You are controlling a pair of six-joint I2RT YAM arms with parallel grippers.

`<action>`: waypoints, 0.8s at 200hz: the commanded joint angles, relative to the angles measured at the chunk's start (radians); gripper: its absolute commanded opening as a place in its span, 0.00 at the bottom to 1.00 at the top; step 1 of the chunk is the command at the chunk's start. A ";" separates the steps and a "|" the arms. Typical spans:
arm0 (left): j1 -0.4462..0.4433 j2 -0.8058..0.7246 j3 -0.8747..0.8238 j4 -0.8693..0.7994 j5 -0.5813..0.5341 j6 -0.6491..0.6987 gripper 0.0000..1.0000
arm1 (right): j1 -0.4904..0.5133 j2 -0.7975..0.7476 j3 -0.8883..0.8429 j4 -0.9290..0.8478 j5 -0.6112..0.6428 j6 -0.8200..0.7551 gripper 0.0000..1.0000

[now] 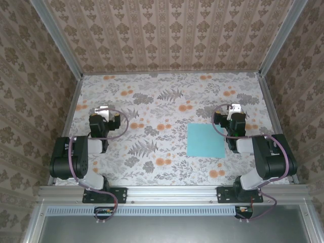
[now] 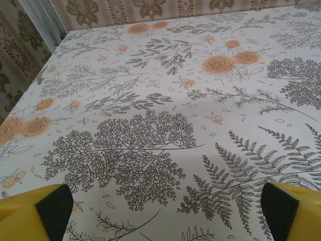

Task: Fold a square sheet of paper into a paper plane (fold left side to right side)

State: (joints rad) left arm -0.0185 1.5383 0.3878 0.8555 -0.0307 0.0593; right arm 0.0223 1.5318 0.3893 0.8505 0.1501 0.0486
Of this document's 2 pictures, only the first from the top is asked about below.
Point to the teal paper sheet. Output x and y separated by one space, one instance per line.
205 141

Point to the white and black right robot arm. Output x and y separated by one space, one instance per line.
273 157

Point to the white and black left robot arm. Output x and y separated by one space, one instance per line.
78 157

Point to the floral table mat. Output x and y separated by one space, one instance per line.
152 172

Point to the small circuit board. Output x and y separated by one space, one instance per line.
244 209
103 210

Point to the grey metal panel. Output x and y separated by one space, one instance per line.
172 230

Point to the aluminium table side rail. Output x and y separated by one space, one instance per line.
269 101
73 101

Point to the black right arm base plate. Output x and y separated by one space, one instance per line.
224 195

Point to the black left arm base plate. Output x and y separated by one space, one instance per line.
121 195

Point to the aluminium corner post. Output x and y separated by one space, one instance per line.
281 38
58 38

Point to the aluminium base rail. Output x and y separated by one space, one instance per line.
172 193

